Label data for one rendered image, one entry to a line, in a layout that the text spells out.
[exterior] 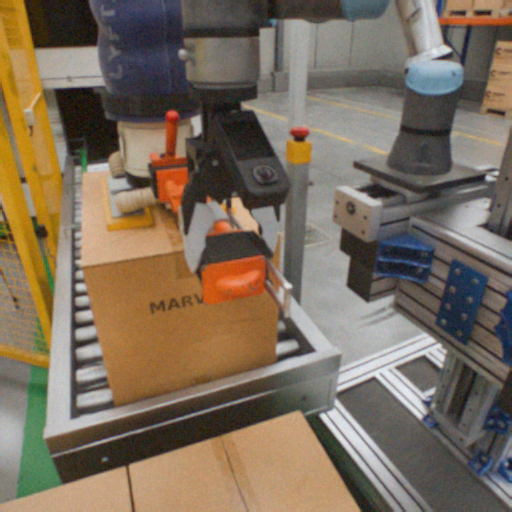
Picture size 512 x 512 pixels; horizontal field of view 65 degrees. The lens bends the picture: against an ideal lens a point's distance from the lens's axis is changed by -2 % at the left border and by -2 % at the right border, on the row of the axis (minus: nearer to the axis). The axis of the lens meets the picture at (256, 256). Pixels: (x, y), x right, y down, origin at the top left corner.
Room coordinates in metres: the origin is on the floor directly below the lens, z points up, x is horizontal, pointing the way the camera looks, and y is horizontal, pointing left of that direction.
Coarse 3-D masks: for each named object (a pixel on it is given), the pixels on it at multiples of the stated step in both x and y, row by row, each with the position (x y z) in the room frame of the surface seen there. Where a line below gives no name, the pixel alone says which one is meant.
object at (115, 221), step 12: (108, 180) 1.06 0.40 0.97; (108, 192) 0.98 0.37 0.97; (120, 192) 0.91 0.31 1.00; (108, 204) 0.90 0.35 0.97; (108, 216) 0.83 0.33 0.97; (120, 216) 0.83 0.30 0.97; (132, 216) 0.83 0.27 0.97; (144, 216) 0.83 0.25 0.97; (108, 228) 0.79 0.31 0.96; (120, 228) 0.80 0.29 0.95; (132, 228) 0.81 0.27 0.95
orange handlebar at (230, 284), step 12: (156, 156) 0.88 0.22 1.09; (168, 192) 0.68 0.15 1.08; (180, 192) 0.65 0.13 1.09; (180, 204) 0.61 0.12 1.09; (216, 228) 0.53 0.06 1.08; (228, 228) 0.52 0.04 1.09; (228, 276) 0.39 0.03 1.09; (240, 276) 0.39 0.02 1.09; (252, 276) 0.39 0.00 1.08; (228, 288) 0.38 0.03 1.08; (240, 288) 0.38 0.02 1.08; (252, 288) 0.39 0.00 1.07
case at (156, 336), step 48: (96, 192) 1.04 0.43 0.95; (96, 240) 0.75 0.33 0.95; (144, 240) 0.75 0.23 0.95; (96, 288) 0.65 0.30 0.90; (144, 288) 0.68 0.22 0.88; (192, 288) 0.72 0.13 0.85; (144, 336) 0.68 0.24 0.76; (192, 336) 0.71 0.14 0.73; (240, 336) 0.75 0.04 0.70; (144, 384) 0.67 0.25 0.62; (192, 384) 0.71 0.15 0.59
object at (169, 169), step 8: (152, 160) 0.79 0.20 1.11; (160, 160) 0.79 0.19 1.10; (168, 160) 0.80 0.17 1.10; (176, 160) 0.80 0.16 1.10; (184, 160) 0.81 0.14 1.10; (152, 168) 0.75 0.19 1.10; (160, 168) 0.77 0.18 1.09; (168, 168) 0.77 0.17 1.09; (176, 168) 0.73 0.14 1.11; (184, 168) 0.73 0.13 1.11; (152, 176) 0.72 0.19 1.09; (160, 176) 0.72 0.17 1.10; (168, 176) 0.72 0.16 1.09; (176, 176) 0.73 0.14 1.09; (184, 176) 0.73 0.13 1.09; (152, 184) 0.75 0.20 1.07; (160, 184) 0.71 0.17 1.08; (176, 184) 0.72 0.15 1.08; (152, 192) 0.74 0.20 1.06; (160, 192) 0.71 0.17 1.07; (160, 200) 0.71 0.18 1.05; (168, 200) 0.72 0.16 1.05
